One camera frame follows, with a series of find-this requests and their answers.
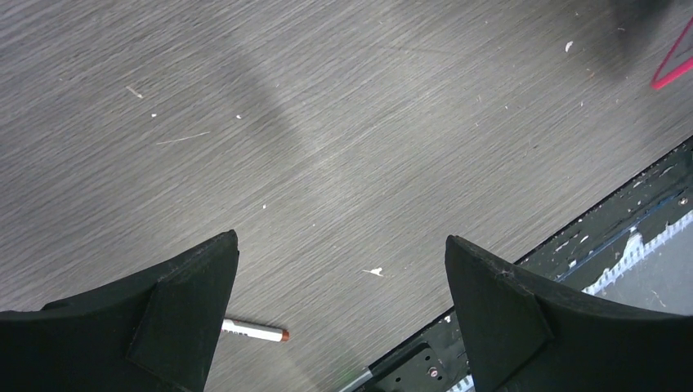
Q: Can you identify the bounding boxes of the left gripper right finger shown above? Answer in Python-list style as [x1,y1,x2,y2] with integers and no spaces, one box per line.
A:
[445,235,693,392]

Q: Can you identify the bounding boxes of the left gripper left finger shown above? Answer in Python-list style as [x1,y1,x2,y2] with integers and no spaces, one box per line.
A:
[1,230,239,391]

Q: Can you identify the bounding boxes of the white marker pen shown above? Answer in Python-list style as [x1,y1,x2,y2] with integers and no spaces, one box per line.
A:
[221,318,289,342]

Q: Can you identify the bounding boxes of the pink framed whiteboard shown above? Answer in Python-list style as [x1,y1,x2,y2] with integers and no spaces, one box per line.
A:
[651,20,692,90]

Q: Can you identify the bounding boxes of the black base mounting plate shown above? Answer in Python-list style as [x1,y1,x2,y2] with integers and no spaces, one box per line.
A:
[351,140,692,391]

